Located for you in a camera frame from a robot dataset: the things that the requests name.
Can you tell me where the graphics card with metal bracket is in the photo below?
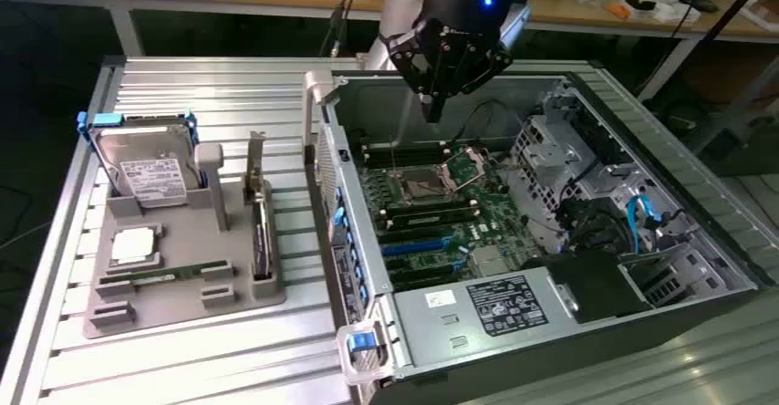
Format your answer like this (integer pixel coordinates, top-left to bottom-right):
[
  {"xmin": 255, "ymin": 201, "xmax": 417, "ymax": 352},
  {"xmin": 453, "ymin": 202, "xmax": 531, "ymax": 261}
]
[{"xmin": 243, "ymin": 130, "xmax": 276, "ymax": 284}]

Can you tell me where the metal socket cover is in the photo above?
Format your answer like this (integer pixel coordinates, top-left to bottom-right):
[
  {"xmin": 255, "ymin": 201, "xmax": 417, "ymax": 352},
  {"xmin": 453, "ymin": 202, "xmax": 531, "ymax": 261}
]
[{"xmin": 437, "ymin": 146, "xmax": 493, "ymax": 183}]

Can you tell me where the silver metal disk bay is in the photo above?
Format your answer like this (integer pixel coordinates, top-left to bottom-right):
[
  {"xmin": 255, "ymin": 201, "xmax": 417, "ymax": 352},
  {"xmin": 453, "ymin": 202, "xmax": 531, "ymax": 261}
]
[{"xmin": 508, "ymin": 112, "xmax": 613, "ymax": 199}]

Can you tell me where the CPU socket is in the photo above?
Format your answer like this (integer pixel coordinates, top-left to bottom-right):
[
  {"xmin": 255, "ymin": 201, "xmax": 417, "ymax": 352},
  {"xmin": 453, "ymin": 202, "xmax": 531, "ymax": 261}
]
[{"xmin": 393, "ymin": 166, "xmax": 451, "ymax": 202}]

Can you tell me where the white orange device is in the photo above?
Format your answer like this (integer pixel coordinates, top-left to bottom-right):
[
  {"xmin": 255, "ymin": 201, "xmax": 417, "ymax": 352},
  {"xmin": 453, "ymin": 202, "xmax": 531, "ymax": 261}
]
[{"xmin": 604, "ymin": 0, "xmax": 696, "ymax": 25}]

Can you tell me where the black installed RAM stick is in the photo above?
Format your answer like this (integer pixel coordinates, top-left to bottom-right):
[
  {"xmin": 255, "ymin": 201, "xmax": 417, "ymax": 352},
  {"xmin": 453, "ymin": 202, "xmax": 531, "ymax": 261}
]
[{"xmin": 383, "ymin": 200, "xmax": 483, "ymax": 231}]

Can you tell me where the green motherboard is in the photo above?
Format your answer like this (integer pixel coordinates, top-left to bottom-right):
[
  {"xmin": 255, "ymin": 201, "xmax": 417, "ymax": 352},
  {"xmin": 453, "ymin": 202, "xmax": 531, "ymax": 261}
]
[{"xmin": 355, "ymin": 142, "xmax": 549, "ymax": 290}]

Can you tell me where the black slanted pole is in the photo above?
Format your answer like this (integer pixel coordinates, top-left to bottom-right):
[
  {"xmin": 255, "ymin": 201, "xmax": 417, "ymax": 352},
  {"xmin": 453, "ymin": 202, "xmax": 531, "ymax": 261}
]
[{"xmin": 632, "ymin": 0, "xmax": 775, "ymax": 101}]

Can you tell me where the silver chipset heat sink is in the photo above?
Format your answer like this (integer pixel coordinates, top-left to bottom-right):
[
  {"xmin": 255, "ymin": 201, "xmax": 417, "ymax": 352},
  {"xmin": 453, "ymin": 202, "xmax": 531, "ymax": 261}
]
[{"xmin": 469, "ymin": 246, "xmax": 513, "ymax": 277}]

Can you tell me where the hard disk in blue carrier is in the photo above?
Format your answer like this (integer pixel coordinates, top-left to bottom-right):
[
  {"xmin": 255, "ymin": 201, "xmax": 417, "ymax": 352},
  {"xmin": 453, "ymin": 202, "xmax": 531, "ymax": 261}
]
[{"xmin": 76, "ymin": 109, "xmax": 203, "ymax": 210}]

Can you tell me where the grey parts rack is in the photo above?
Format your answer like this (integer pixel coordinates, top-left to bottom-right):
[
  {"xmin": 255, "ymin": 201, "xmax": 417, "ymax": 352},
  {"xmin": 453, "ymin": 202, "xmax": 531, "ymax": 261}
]
[{"xmin": 81, "ymin": 142, "xmax": 288, "ymax": 340}]

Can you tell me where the grey power supply unit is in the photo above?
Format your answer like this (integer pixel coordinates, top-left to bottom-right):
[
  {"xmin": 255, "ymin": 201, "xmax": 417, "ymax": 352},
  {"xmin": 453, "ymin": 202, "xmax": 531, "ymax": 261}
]
[{"xmin": 392, "ymin": 267, "xmax": 580, "ymax": 366}]

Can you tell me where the green RAM stick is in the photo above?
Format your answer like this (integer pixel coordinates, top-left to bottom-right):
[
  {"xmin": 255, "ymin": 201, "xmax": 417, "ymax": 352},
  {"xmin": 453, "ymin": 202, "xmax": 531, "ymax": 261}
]
[{"xmin": 107, "ymin": 261, "xmax": 228, "ymax": 284}]

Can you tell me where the silver CPU chip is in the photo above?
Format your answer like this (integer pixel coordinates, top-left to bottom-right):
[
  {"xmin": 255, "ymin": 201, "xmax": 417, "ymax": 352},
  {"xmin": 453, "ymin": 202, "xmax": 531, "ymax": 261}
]
[{"xmin": 111, "ymin": 228, "xmax": 160, "ymax": 265}]

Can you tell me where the open black PC case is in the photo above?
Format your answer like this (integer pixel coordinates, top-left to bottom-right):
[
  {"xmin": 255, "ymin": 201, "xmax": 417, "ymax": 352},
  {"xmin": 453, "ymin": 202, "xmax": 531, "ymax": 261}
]
[{"xmin": 300, "ymin": 69, "xmax": 775, "ymax": 405}]

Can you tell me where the black looped case wire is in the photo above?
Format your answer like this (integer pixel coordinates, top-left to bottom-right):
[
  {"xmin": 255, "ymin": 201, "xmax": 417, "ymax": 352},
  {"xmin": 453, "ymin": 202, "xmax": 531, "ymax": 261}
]
[{"xmin": 457, "ymin": 98, "xmax": 523, "ymax": 145}]

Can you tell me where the black hanging cable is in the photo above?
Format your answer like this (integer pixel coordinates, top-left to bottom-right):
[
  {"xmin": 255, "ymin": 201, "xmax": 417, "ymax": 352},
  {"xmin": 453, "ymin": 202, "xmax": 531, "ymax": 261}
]
[{"xmin": 317, "ymin": 0, "xmax": 368, "ymax": 57}]

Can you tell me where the black wire bundle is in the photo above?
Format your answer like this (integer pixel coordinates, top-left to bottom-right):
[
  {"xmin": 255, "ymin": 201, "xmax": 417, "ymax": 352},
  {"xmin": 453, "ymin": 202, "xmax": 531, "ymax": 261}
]
[{"xmin": 553, "ymin": 196, "xmax": 635, "ymax": 254}]

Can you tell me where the blue wire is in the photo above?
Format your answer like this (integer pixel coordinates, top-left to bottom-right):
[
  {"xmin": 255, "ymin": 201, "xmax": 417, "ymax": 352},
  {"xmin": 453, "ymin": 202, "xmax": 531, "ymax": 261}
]
[{"xmin": 621, "ymin": 192, "xmax": 663, "ymax": 256}]

